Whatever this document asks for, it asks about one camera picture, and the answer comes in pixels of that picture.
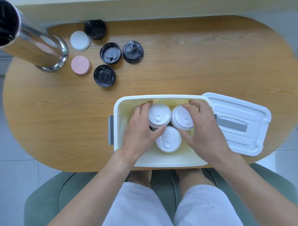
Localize person's right forearm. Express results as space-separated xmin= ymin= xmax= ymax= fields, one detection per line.
xmin=215 ymin=152 xmax=298 ymax=226

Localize black plastic cup lid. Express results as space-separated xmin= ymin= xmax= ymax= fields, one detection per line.
xmin=122 ymin=41 xmax=144 ymax=64
xmin=84 ymin=20 xmax=106 ymax=40
xmin=100 ymin=42 xmax=122 ymax=65
xmin=94 ymin=65 xmax=116 ymax=88

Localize white plastic storage bin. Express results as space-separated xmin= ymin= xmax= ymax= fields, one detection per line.
xmin=108 ymin=94 xmax=218 ymax=168

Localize person's left leg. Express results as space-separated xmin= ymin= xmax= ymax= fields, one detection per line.
xmin=128 ymin=170 xmax=152 ymax=189

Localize person's leg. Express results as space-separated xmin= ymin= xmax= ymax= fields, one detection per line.
xmin=128 ymin=170 xmax=152 ymax=189
xmin=175 ymin=169 xmax=217 ymax=194

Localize person's left forearm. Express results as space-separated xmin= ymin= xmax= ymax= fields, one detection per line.
xmin=48 ymin=149 xmax=140 ymax=226

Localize white lidded paper cup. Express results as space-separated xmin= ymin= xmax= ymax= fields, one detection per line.
xmin=156 ymin=126 xmax=182 ymax=153
xmin=148 ymin=103 xmax=172 ymax=129
xmin=171 ymin=105 xmax=195 ymax=131

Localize green upholstered chair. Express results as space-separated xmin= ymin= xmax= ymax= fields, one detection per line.
xmin=24 ymin=163 xmax=298 ymax=226

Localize person's left hand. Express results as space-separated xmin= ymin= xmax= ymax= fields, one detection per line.
xmin=118 ymin=101 xmax=167 ymax=164

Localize pink paper cup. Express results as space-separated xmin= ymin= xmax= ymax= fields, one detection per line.
xmin=71 ymin=55 xmax=91 ymax=75

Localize person's right leg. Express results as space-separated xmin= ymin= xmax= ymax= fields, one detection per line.
xmin=175 ymin=169 xmax=217 ymax=194

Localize white bin lid grey handle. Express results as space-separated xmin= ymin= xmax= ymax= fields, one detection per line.
xmin=201 ymin=92 xmax=272 ymax=157

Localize stainless steel cylinder container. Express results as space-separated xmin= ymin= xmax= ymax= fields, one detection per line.
xmin=0 ymin=0 xmax=69 ymax=72

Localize person's right hand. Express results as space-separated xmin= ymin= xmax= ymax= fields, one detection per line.
xmin=178 ymin=100 xmax=238 ymax=167

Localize white mesh shorts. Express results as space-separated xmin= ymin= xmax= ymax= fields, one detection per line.
xmin=102 ymin=182 xmax=244 ymax=226

